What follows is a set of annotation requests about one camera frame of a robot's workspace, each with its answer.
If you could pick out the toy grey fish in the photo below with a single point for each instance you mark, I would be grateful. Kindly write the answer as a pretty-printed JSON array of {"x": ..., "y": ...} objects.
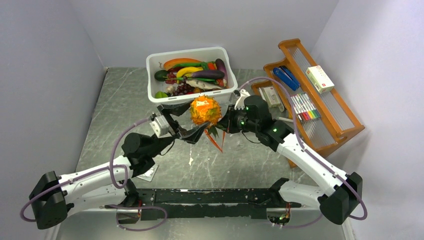
[{"x": 195, "y": 83}]

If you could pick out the toy green chili pepper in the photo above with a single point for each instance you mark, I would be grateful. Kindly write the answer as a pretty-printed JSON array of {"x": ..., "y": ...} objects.
[{"x": 204, "y": 65}]

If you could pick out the clear zip top bag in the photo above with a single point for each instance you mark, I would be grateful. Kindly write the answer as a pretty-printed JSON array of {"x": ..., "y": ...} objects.
[{"x": 217, "y": 139}]

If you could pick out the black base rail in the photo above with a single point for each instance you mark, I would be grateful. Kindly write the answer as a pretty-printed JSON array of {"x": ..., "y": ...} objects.
[{"x": 178, "y": 203}]

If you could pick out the small white box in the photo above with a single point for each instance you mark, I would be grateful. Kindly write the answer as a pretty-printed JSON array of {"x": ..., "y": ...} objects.
[{"x": 271, "y": 96}]

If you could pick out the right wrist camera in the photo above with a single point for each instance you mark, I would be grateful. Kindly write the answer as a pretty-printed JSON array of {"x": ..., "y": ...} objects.
[{"x": 240, "y": 102}]

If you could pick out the wooden shelf rack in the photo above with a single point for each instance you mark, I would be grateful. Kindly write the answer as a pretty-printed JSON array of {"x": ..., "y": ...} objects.
[{"x": 337, "y": 124}]

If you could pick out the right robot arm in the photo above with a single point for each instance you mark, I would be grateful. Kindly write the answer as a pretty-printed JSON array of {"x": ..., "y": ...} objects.
[{"x": 337, "y": 193}]

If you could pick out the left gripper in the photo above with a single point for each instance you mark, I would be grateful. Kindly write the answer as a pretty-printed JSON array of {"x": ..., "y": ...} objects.
[{"x": 191, "y": 135}]

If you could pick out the coloured marker set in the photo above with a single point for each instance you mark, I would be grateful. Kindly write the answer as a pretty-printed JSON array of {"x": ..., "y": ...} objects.
[{"x": 304, "y": 107}]

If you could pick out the blue stapler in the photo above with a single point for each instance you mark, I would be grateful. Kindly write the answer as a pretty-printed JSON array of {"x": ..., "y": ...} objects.
[{"x": 286, "y": 76}]

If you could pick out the white plastic bin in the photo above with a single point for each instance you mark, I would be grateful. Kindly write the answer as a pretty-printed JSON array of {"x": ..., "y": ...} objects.
[{"x": 154, "y": 62}]

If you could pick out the toy yellow banana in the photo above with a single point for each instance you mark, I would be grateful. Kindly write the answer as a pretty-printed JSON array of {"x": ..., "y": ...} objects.
[{"x": 187, "y": 70}]

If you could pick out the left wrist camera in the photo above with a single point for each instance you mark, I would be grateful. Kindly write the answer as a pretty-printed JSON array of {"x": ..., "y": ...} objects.
[{"x": 159, "y": 125}]

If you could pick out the toy dark grapes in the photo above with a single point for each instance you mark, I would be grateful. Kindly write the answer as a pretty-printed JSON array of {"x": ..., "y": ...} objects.
[{"x": 181, "y": 88}]

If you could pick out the toy green lime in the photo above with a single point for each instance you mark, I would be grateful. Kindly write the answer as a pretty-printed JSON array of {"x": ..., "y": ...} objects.
[{"x": 160, "y": 95}]

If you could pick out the toy orange papaya slice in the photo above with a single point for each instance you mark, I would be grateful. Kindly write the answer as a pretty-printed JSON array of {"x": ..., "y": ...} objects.
[{"x": 169, "y": 64}]

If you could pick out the toy pineapple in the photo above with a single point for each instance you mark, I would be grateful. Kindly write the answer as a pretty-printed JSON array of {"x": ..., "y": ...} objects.
[{"x": 205, "y": 109}]

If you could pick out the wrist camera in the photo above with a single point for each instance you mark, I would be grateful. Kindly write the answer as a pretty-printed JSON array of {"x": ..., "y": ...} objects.
[
  {"x": 240, "y": 102},
  {"x": 159, "y": 125}
]

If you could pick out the toy purple eggplant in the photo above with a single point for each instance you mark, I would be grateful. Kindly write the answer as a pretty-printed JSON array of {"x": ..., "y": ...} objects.
[{"x": 206, "y": 74}]

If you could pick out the white marker pen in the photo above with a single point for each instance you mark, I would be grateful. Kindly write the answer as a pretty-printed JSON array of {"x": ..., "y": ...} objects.
[{"x": 285, "y": 119}]

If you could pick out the flat clear packet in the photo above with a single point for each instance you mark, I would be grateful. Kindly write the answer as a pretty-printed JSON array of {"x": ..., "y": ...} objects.
[{"x": 149, "y": 174}]

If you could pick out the white red box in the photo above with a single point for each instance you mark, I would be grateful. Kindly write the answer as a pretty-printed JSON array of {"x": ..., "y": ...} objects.
[{"x": 319, "y": 79}]

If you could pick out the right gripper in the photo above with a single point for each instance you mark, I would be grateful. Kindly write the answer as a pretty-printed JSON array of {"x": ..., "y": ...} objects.
[{"x": 227, "y": 123}]

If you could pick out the toy green avocado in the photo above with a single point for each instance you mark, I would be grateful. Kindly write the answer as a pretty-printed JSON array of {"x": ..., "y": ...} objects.
[{"x": 161, "y": 75}]

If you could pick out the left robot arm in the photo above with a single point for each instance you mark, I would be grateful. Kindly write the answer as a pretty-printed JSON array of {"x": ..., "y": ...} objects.
[{"x": 56, "y": 197}]

